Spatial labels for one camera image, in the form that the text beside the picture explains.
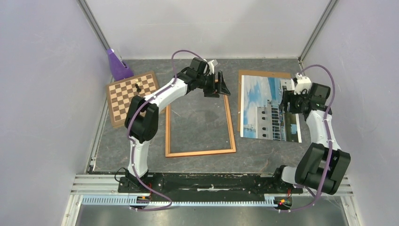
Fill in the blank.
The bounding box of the purple plastic cone object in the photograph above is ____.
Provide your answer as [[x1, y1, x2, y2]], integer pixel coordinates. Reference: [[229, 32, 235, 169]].
[[106, 48, 134, 81]]

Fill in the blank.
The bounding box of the aluminium rail frame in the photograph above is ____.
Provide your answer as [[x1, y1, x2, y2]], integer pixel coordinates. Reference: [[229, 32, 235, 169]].
[[63, 172, 362, 226]]

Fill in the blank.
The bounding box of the building and sky photo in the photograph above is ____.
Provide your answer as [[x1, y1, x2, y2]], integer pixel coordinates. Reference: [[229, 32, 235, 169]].
[[239, 74, 302, 143]]

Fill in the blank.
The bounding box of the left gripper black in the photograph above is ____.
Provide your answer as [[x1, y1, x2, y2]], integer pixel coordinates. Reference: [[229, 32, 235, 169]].
[[197, 71, 230, 99]]

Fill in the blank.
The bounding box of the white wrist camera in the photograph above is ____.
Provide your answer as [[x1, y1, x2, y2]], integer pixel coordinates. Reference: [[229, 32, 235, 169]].
[[207, 59, 218, 75], [293, 73, 312, 95]]

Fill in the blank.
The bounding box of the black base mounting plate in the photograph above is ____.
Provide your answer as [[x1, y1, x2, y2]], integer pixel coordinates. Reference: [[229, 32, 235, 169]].
[[118, 172, 303, 202]]

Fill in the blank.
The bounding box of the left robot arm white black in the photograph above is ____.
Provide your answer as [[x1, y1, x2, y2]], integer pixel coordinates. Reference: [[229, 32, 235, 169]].
[[125, 57, 231, 192]]

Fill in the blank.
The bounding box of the wooden picture frame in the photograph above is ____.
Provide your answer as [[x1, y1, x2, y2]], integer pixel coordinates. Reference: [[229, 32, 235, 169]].
[[165, 89, 236, 158]]

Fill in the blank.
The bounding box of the black chess piece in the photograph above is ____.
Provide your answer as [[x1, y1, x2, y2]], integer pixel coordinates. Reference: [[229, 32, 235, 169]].
[[135, 83, 141, 93]]

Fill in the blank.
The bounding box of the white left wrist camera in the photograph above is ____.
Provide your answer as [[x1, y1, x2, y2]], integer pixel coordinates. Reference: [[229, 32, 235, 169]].
[[207, 59, 218, 75]]

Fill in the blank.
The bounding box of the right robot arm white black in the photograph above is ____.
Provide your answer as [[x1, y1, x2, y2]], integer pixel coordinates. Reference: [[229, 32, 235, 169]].
[[271, 83, 351, 195]]

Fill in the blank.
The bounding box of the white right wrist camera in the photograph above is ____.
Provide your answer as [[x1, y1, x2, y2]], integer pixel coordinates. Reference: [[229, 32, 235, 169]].
[[293, 73, 312, 95]]

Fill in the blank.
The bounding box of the wooden chessboard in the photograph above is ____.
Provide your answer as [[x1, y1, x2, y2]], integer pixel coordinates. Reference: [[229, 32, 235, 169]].
[[106, 71, 159, 128]]

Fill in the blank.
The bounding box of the brown cardboard backing board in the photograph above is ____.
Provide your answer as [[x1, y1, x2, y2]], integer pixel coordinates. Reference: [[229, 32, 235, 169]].
[[237, 69, 291, 132]]

